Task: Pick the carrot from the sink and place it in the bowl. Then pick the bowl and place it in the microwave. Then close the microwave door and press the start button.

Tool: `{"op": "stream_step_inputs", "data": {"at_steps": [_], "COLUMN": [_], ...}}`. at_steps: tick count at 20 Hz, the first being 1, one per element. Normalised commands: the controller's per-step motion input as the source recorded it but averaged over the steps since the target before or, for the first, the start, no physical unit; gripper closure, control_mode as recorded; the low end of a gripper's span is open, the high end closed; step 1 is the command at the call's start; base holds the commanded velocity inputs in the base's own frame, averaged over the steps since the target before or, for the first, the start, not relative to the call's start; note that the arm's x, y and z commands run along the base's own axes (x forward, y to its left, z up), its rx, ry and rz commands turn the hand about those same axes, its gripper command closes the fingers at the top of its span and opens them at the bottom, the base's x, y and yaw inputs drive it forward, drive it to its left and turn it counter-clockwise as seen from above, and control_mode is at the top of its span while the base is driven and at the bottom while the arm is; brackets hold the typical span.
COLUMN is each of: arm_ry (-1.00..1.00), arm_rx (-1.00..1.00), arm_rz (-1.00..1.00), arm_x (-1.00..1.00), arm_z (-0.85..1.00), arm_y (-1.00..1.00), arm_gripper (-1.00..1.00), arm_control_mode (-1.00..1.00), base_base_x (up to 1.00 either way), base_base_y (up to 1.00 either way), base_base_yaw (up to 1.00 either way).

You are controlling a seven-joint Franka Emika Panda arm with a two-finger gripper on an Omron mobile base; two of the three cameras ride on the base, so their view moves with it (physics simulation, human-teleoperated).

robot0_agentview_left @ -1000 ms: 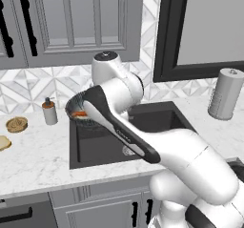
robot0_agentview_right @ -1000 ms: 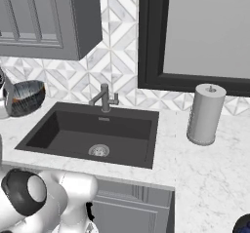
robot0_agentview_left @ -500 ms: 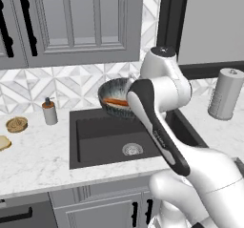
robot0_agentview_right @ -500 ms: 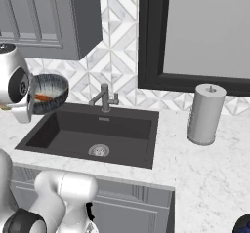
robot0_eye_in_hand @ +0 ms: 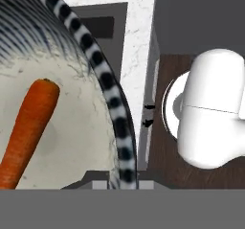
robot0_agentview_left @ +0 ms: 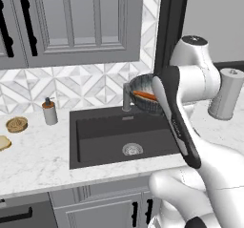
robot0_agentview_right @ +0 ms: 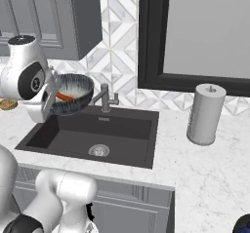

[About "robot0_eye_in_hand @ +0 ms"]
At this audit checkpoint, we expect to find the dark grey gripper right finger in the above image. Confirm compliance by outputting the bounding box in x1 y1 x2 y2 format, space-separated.
137 170 172 190

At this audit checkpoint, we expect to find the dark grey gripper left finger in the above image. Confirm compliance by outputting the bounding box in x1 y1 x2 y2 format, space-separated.
60 170 111 190

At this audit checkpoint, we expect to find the black and white patterned bowl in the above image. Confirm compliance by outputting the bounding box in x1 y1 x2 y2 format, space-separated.
0 0 139 190

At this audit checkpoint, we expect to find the orange carrot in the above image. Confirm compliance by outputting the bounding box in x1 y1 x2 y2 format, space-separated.
0 78 61 190

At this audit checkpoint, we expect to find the white rounded object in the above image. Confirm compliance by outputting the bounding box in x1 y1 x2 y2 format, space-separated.
160 48 245 171

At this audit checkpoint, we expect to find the grey cupboard front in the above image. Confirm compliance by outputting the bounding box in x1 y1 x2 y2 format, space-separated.
137 24 161 172

